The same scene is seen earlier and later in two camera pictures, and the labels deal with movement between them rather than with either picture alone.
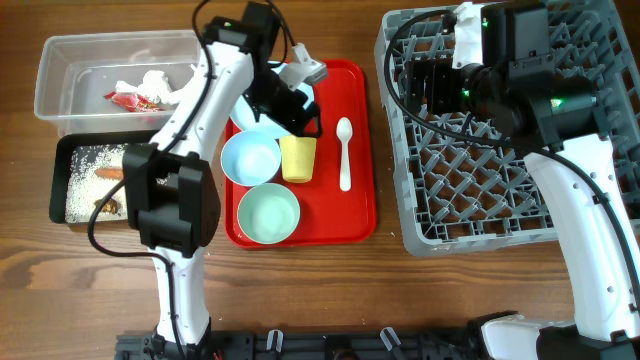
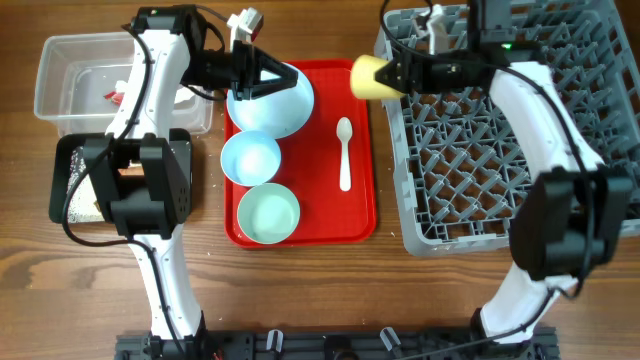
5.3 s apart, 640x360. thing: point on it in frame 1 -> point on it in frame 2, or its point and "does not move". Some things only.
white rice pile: x=85 y=192 does not move
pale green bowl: x=268 y=213 does not move
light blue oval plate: x=245 y=116 does not move
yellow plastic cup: x=298 y=155 -> x=363 y=83
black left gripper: x=283 y=114 -> x=244 y=73
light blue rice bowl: x=250 y=158 does not move
